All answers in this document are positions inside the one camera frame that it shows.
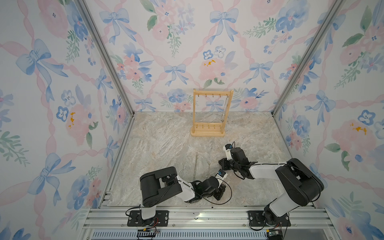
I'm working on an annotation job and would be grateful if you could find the silver chain necklace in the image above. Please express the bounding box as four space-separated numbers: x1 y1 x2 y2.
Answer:
192 152 201 180

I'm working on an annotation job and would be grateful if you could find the wooden jewelry display stand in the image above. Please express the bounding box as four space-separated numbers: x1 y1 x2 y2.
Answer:
190 89 234 137

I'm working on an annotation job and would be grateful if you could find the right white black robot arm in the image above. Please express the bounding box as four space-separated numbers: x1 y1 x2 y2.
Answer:
219 144 325 226

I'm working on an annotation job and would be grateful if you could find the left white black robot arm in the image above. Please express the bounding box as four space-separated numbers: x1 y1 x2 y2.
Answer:
140 167 228 220

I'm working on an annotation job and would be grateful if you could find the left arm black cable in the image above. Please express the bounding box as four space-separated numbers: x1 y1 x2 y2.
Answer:
191 179 233 206

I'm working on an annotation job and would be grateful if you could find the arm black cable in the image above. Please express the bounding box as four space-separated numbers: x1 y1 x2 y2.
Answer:
229 140 322 205
191 179 233 206

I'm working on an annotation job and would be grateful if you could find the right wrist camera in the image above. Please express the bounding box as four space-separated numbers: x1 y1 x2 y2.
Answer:
223 144 234 161

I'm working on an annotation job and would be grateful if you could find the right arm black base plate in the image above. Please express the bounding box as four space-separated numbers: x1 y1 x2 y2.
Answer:
247 211 291 227

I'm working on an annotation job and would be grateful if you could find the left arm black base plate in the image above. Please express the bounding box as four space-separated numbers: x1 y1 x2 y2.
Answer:
127 210 169 227

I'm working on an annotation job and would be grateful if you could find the silver cross pendant necklace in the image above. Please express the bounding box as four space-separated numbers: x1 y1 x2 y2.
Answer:
222 95 229 124

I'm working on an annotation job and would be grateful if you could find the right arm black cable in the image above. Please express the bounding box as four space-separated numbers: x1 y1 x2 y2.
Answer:
229 140 322 205

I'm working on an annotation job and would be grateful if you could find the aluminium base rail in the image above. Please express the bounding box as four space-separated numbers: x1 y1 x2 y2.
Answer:
79 206 340 240

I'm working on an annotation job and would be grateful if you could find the right aluminium corner post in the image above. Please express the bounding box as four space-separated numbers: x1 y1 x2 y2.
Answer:
272 0 345 117

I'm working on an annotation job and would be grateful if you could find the aluminium corner post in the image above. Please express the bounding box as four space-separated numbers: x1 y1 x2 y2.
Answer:
74 0 135 118
272 0 345 117

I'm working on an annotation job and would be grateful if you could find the left aluminium corner post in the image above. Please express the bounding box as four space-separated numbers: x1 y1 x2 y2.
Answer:
74 0 135 118

